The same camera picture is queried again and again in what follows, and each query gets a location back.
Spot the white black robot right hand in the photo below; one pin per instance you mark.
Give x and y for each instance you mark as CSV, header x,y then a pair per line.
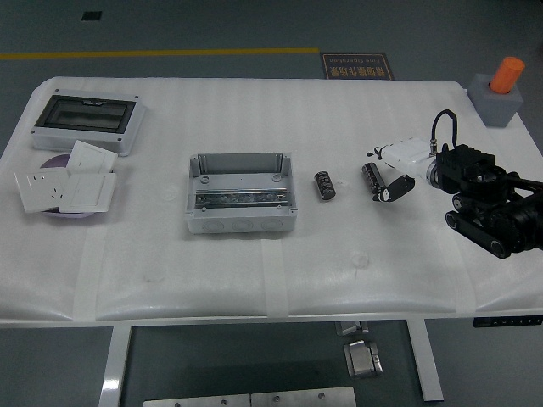
x,y
407,154

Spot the black cylindrical battery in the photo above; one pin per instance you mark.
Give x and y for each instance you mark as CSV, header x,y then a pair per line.
x,y
370,174
325,185

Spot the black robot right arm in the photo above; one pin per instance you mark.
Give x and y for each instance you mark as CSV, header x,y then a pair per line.
x,y
488,199

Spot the open grey junction box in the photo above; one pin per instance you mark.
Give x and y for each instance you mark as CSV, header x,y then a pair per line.
x,y
237,220

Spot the grey box with dark lid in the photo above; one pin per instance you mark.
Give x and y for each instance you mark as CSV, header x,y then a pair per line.
x,y
85,116

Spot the grey block holder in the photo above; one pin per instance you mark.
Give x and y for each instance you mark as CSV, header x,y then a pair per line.
x,y
496,106

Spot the orange cylinder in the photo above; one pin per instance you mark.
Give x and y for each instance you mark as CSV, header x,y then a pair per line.
x,y
507,75

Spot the small metal block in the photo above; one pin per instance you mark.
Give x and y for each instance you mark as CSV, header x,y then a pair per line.
x,y
350,328

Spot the white foam mat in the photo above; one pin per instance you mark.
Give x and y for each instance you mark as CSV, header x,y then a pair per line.
x,y
254,271

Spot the black table control panel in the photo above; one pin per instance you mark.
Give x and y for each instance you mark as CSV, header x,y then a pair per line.
x,y
507,321

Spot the white table leg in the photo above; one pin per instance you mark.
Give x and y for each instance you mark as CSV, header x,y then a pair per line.
x,y
426,360
114,364

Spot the large metal block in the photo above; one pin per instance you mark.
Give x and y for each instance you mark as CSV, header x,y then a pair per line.
x,y
362,359

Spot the grey metal plate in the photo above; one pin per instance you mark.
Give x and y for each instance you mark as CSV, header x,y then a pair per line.
x,y
195,402

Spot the dark floor hatch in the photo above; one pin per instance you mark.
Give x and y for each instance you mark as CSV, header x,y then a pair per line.
x,y
91,15

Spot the purple plate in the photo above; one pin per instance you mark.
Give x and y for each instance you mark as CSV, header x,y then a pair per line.
x,y
55,163

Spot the metal mounting rail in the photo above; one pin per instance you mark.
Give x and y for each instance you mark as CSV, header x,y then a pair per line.
x,y
242,198

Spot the white wall switch panel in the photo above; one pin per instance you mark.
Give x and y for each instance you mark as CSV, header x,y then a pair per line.
x,y
91,157
87,191

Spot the white wall socket panel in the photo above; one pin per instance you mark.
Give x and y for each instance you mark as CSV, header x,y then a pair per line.
x,y
40,188

